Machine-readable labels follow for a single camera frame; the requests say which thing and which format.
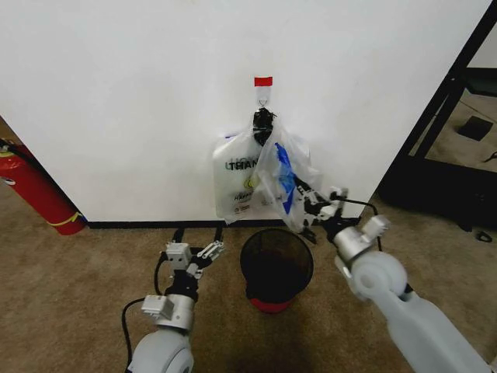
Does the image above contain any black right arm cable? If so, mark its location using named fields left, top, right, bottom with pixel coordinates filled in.
left=341, top=197, right=384, bottom=252

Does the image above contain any red fire extinguisher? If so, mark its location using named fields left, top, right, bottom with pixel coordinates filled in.
left=0, top=137, right=87, bottom=237

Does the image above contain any clear blue-printed plastic bag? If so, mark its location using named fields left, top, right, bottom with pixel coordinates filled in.
left=252, top=123, right=324, bottom=235

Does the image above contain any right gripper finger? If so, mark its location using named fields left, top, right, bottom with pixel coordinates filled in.
left=295, top=182, right=345, bottom=221
left=300, top=220, right=329, bottom=246

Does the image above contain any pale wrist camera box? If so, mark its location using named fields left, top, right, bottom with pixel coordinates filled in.
left=165, top=242, right=193, bottom=270

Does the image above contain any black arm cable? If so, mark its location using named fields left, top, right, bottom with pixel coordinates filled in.
left=121, top=249, right=174, bottom=361
left=341, top=197, right=384, bottom=252

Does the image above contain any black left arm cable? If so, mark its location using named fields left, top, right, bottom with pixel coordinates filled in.
left=121, top=249, right=174, bottom=361

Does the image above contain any white printed plastic bag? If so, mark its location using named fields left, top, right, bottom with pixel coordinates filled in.
left=211, top=131, right=260, bottom=226

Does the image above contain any black knotted bag bundle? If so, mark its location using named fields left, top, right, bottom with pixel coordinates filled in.
left=250, top=108, right=279, bottom=148

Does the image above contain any black metal frame rack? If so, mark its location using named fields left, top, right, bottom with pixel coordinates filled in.
left=377, top=0, right=497, bottom=234

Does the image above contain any black square pad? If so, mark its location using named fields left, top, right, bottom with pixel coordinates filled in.
left=457, top=114, right=495, bottom=141

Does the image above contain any black mesh trash bin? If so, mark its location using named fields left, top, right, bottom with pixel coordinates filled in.
left=238, top=228, right=315, bottom=315

